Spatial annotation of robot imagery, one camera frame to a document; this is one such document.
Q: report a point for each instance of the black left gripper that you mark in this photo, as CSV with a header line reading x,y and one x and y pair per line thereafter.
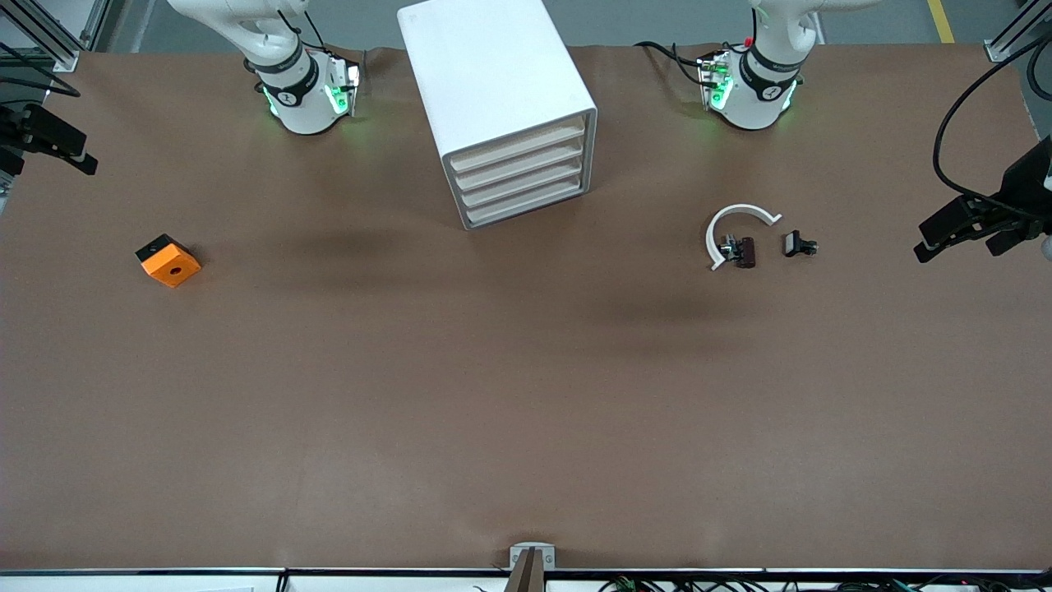
x,y
1028,182

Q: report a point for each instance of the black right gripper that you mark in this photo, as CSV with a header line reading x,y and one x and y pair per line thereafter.
x,y
16,130

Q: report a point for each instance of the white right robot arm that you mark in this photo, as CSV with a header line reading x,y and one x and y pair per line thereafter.
x,y
300,107

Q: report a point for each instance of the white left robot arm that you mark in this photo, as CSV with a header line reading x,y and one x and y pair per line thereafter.
x,y
752,107

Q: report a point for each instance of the white drawer cabinet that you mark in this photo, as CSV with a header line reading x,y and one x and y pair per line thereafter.
x,y
485,74

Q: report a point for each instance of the orange box with hole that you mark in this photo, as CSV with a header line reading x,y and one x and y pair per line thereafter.
x,y
173,267

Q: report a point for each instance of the small black clip part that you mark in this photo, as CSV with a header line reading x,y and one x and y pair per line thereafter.
x,y
793,243

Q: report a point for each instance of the small brown electrical component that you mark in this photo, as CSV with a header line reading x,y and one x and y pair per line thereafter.
x,y
746,252

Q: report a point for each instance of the white curved plastic part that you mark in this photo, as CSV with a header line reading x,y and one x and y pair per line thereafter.
x,y
744,209

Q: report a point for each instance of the brown table mat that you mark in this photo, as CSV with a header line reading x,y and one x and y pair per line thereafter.
x,y
526,370

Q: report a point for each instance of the green terminal connector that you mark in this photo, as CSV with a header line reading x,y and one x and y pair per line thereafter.
x,y
622,585

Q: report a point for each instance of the aluminium frame profile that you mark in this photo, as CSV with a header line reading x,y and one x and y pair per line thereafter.
x,y
66,59
998,51

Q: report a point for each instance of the aluminium camera post bracket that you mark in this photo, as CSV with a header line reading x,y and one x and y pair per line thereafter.
x,y
532,567

